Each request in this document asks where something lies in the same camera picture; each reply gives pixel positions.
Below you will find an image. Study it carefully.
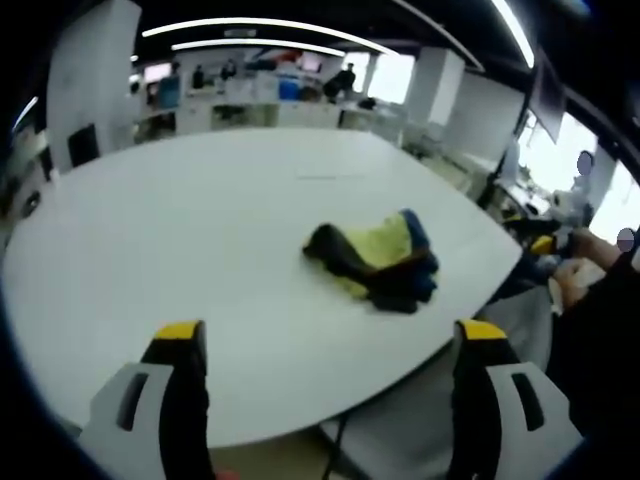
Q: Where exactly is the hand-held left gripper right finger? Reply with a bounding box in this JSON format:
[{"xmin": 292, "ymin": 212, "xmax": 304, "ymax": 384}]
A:
[{"xmin": 446, "ymin": 318, "xmax": 585, "ymax": 480}]

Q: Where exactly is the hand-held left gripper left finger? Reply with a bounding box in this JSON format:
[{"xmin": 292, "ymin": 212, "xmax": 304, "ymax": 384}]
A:
[{"xmin": 78, "ymin": 319, "xmax": 216, "ymax": 480}]

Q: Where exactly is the yellow black blue garment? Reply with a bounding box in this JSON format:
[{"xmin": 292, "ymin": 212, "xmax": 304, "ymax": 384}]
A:
[{"xmin": 301, "ymin": 208, "xmax": 441, "ymax": 316}]

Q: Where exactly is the person's right hand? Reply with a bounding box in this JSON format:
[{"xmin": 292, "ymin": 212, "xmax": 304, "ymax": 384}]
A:
[{"xmin": 549, "ymin": 229, "xmax": 624, "ymax": 314}]

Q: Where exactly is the hanging dark screen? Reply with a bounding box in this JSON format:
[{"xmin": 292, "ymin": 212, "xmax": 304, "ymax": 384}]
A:
[{"xmin": 528, "ymin": 47, "xmax": 567, "ymax": 142}]

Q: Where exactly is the black table leg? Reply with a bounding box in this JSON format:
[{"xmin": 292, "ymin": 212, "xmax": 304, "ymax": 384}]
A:
[{"xmin": 322, "ymin": 413, "xmax": 350, "ymax": 480}]

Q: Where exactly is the long ceiling light strip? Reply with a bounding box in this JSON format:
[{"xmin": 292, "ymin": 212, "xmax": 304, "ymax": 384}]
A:
[
  {"xmin": 489, "ymin": 0, "xmax": 536, "ymax": 70},
  {"xmin": 141, "ymin": 17, "xmax": 401, "ymax": 57},
  {"xmin": 170, "ymin": 38, "xmax": 348, "ymax": 58}
]

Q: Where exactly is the white shelf counter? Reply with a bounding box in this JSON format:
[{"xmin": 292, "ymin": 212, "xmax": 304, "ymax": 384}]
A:
[{"xmin": 174, "ymin": 99, "xmax": 401, "ymax": 139}]

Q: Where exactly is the blue storage box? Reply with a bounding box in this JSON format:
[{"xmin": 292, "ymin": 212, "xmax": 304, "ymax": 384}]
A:
[{"xmin": 277, "ymin": 74, "xmax": 302, "ymax": 102}]

